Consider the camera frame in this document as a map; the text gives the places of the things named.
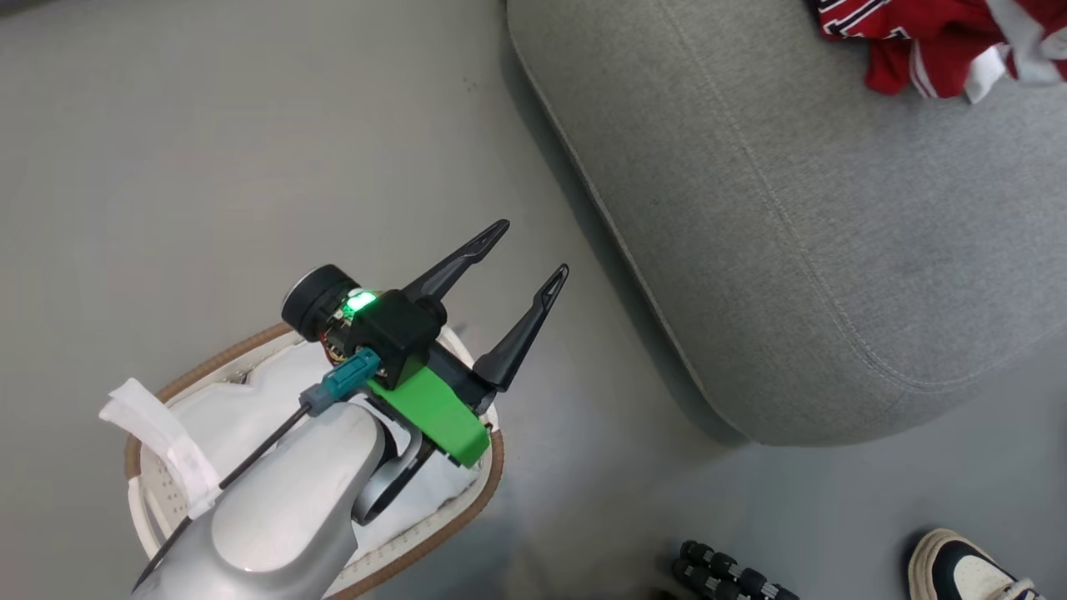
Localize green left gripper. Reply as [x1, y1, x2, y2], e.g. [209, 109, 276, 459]
[365, 219, 571, 469]

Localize white mesh garment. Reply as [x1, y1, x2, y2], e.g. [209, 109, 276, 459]
[965, 0, 1067, 106]

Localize white basket with brown rim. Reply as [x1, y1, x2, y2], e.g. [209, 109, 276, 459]
[123, 321, 507, 600]

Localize white clothing in basket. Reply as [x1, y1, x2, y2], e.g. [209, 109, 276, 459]
[165, 328, 503, 553]

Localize grey fabric sofa seat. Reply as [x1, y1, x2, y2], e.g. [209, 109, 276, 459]
[505, 0, 1067, 448]

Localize white and black sneaker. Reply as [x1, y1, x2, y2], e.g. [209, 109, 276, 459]
[906, 527, 1044, 600]

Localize black cable with teal plug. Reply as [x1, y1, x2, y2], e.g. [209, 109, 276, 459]
[132, 347, 383, 586]

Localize white tape strip on cable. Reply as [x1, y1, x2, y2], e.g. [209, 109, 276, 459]
[98, 377, 226, 521]

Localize black ribbed hose bundle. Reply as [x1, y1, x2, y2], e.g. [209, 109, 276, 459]
[670, 539, 803, 600]

